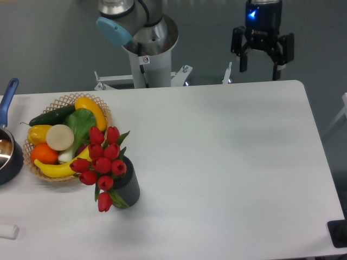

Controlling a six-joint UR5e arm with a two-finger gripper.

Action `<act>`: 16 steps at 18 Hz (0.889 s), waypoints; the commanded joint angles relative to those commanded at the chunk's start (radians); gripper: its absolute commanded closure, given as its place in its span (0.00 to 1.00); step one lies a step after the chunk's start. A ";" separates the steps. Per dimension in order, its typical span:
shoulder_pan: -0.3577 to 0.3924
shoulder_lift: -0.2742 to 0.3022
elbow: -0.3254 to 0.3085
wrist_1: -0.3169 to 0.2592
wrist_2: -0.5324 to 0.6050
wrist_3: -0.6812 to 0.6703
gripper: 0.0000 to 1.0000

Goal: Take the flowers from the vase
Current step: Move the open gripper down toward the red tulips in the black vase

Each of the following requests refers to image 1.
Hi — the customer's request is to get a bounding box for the green bok choy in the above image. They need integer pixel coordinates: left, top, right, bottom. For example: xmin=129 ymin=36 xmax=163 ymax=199
xmin=58 ymin=108 xmax=96 ymax=164

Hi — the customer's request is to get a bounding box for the white cylinder object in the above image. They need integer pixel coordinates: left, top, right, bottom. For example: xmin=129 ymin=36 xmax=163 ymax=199
xmin=0 ymin=223 xmax=19 ymax=240

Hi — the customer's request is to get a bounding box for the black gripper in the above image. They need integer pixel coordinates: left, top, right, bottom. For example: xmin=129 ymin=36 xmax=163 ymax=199
xmin=230 ymin=1 xmax=295 ymax=81

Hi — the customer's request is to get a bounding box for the woven wicker basket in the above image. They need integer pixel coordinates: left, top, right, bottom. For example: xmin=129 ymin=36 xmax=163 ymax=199
xmin=22 ymin=93 xmax=112 ymax=182

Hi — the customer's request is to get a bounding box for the dark grey ribbed vase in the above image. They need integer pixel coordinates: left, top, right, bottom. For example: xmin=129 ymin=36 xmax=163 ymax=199
xmin=113 ymin=156 xmax=140 ymax=209

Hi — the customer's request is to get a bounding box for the yellow squash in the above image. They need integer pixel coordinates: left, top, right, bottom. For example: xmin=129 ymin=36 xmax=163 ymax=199
xmin=75 ymin=96 xmax=107 ymax=132

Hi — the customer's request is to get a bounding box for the red tulip bouquet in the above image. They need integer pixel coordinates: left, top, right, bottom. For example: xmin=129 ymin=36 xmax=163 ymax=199
xmin=69 ymin=126 xmax=130 ymax=212

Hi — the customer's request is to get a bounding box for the yellow banana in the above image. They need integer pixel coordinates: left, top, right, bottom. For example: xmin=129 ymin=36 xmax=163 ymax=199
xmin=34 ymin=148 xmax=90 ymax=179

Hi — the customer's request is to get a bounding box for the black device at table edge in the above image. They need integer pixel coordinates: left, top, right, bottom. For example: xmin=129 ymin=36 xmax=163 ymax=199
xmin=327 ymin=219 xmax=347 ymax=248

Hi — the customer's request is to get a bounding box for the orange fruit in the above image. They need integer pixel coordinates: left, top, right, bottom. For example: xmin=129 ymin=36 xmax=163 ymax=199
xmin=30 ymin=144 xmax=58 ymax=165

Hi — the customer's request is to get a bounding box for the green cucumber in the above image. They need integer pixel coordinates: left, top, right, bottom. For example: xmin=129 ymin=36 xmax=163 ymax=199
xmin=21 ymin=105 xmax=75 ymax=127

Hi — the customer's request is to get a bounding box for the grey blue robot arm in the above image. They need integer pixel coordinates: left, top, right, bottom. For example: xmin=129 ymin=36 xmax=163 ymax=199
xmin=96 ymin=1 xmax=294 ymax=81

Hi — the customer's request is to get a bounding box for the white metal base frame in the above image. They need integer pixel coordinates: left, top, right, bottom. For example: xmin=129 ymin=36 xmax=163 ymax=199
xmin=94 ymin=62 xmax=233 ymax=91

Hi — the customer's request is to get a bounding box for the beige round disc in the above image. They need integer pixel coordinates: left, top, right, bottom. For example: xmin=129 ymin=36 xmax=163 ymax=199
xmin=46 ymin=125 xmax=74 ymax=151

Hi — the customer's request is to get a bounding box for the blue handled saucepan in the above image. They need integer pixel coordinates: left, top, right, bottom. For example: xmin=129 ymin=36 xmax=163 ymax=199
xmin=1 ymin=78 xmax=23 ymax=185

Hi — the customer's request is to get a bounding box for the yellow bell pepper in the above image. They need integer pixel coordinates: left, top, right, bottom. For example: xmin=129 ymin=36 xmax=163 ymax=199
xmin=27 ymin=125 xmax=52 ymax=146

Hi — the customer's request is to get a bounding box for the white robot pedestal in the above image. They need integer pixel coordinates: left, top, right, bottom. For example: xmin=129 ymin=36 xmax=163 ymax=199
xmin=123 ymin=14 xmax=178 ymax=88

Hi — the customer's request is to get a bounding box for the white furniture piece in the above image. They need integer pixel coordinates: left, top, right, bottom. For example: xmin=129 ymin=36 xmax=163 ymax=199
xmin=322 ymin=93 xmax=346 ymax=140

